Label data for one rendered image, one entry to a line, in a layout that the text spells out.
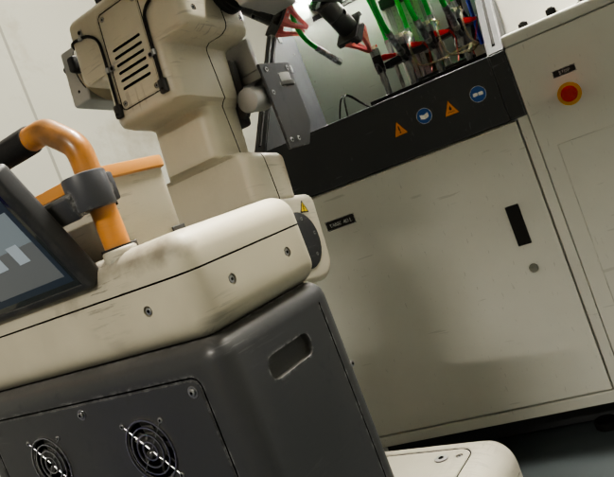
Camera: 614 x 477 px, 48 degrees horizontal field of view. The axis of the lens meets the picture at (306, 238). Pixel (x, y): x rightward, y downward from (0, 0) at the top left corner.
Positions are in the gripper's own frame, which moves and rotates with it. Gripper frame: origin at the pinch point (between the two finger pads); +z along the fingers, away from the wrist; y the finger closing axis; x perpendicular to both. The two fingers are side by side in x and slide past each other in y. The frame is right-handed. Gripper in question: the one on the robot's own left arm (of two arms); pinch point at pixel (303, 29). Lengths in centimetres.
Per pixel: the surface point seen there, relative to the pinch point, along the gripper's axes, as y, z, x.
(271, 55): 26.2, -3.9, -7.2
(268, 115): 16.4, -0.2, 19.7
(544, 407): -4, 85, 81
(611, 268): -29, 81, 52
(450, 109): -23.7, 36.6, 23.7
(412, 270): 1, 46, 56
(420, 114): -18.6, 31.3, 24.9
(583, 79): -44, 58, 18
